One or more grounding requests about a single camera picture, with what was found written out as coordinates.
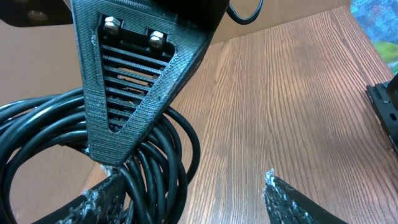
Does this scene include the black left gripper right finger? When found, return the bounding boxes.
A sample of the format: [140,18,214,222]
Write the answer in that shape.
[263,169,345,224]

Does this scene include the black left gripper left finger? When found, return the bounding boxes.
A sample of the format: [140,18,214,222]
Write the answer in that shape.
[34,173,126,224]

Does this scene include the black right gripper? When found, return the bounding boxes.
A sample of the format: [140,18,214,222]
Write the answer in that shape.
[154,0,229,30]

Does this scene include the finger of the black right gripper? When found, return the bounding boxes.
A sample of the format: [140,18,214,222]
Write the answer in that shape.
[1,0,73,27]
[71,1,213,166]

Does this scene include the black USB cable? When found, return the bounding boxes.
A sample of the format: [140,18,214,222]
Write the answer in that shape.
[0,86,201,224]

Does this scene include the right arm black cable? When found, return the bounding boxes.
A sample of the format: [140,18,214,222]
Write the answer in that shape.
[225,0,264,26]

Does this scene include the colourful cloth at wall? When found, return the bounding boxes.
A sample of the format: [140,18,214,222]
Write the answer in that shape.
[350,0,397,75]

